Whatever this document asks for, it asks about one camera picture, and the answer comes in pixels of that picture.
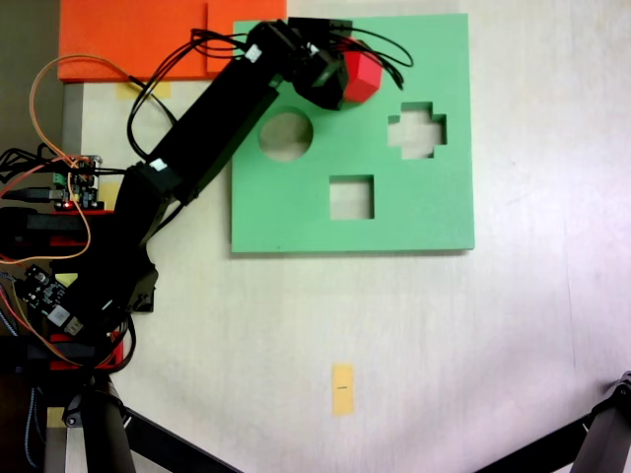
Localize long black cable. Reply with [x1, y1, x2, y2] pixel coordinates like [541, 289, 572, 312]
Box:
[126, 73, 179, 127]

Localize thin black gripper wires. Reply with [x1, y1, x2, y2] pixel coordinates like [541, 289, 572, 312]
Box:
[334, 27, 413, 93]

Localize red black base clamp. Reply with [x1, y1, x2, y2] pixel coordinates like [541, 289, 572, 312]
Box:
[48, 209, 118, 247]
[48, 332, 124, 371]

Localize thin black elbow wires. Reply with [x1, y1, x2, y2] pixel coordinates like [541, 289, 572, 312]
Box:
[126, 28, 253, 169]

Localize circuit board with wires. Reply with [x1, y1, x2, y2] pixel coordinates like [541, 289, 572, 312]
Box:
[51, 154, 105, 211]

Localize yellow tape marker strip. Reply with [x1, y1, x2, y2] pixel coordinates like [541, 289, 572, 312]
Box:
[330, 363, 356, 418]

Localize black driver circuit board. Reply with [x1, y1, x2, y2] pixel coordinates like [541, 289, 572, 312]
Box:
[13, 264, 86, 339]

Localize large orange foam block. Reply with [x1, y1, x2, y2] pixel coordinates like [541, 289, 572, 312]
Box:
[57, 0, 234, 83]

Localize braided grey cable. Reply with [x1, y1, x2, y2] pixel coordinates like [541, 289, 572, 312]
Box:
[24, 387, 41, 469]

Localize red octagonal pillar block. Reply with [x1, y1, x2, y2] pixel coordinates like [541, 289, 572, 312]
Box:
[342, 39, 385, 104]

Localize wide yellow tape piece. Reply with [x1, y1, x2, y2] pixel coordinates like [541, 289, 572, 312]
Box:
[115, 81, 174, 101]

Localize green shape sorting board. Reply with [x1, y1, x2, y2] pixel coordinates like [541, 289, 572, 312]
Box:
[230, 13, 476, 256]

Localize black tripod leg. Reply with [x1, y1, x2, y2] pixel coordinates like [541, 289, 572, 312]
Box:
[574, 370, 631, 473]
[62, 374, 137, 473]
[475, 413, 593, 473]
[122, 406, 244, 473]

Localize thin orange wire loop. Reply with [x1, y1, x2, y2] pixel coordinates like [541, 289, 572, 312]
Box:
[29, 53, 135, 171]

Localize black USB plug cable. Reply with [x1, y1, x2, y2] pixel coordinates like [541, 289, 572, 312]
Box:
[0, 187, 63, 201]

